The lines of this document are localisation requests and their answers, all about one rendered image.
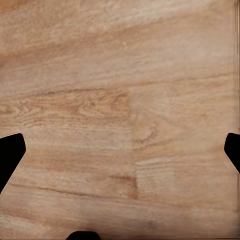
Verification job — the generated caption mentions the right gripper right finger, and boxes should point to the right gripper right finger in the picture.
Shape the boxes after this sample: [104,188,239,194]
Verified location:
[224,133,240,173]

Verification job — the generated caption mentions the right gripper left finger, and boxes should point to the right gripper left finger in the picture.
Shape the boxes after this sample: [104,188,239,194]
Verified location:
[0,133,26,193]

